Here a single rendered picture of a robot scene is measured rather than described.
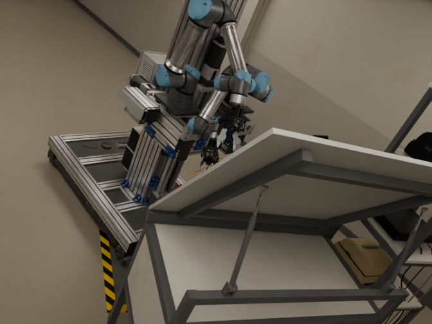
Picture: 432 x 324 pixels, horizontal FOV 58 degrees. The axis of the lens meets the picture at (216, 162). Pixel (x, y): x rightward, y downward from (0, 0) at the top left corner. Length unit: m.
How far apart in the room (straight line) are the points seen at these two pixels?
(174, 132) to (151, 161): 0.57
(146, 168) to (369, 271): 1.61
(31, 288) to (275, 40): 3.51
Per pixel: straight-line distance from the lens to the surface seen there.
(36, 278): 2.68
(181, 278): 1.79
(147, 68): 2.74
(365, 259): 2.56
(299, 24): 4.57
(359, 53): 4.21
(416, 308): 2.92
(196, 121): 2.14
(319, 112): 4.35
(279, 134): 1.09
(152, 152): 2.80
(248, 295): 1.59
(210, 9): 2.00
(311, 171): 1.32
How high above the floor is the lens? 2.07
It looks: 28 degrees down
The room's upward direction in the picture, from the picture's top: 25 degrees clockwise
